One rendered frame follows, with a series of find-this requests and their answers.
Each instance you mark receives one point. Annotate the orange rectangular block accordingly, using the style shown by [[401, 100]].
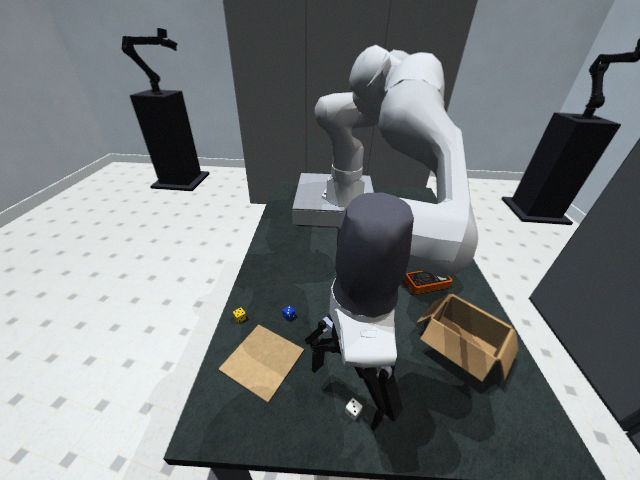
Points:
[[421, 282]]

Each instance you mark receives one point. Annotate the yellow die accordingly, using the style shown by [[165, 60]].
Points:
[[239, 315]]

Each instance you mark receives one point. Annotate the blue die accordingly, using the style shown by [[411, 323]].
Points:
[[288, 312]]

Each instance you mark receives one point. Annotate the white die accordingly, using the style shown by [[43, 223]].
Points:
[[353, 409]]

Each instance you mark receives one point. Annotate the tan square mat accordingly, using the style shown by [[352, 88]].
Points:
[[262, 362]]

